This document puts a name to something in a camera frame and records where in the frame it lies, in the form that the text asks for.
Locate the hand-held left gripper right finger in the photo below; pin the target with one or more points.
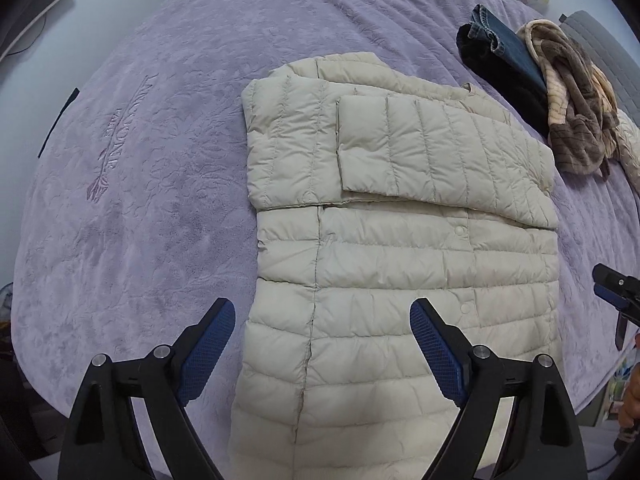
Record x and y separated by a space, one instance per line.
437 355

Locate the folded blue jeans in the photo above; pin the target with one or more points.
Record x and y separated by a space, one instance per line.
505 45

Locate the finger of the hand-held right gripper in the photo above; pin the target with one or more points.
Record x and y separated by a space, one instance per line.
612 276
612 297

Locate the black wall strip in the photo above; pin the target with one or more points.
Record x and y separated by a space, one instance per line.
59 122

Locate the purple embossed blanket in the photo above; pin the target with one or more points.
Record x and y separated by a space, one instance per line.
150 160

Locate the person's right hand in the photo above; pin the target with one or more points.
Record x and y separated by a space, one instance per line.
632 400

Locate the white framed wall screen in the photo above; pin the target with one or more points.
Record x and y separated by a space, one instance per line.
30 5

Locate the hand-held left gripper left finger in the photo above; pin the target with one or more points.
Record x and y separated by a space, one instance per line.
207 355

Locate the grey padded headboard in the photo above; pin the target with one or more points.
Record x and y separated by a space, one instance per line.
600 40

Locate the beige puffer jacket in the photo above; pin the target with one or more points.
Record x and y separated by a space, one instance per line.
375 285

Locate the brown striped fleece garment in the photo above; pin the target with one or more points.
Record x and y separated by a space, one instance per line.
575 110

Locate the cream quilted pillow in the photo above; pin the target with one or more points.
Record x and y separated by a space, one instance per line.
631 150

